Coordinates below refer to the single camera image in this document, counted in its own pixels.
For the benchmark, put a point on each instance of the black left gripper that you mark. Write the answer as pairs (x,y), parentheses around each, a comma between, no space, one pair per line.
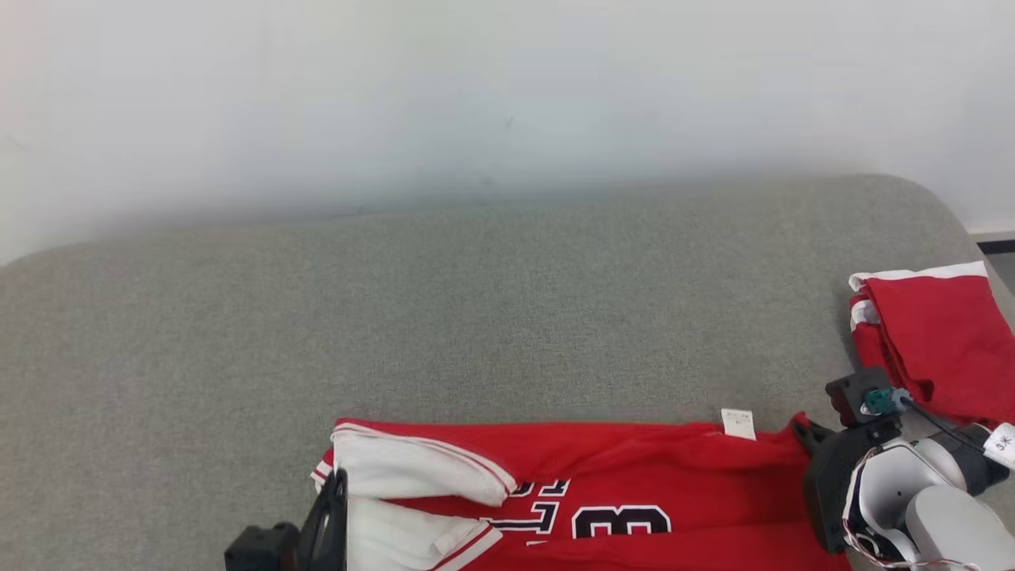
(262,549)

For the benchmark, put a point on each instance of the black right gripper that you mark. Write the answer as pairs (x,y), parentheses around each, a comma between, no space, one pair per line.
(829,492)

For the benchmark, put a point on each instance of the red white striped shorts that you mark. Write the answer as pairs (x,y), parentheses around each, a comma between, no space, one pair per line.
(944,341)

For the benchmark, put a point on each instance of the red white basketball jersey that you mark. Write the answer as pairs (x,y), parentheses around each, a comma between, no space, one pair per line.
(634,468)

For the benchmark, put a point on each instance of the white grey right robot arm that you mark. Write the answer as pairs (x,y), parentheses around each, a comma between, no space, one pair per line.
(936,507)

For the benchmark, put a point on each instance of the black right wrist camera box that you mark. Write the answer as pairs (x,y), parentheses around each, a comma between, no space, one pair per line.
(852,392)

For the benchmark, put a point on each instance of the black white wall baseboard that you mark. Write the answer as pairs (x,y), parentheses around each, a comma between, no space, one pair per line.
(995,242)

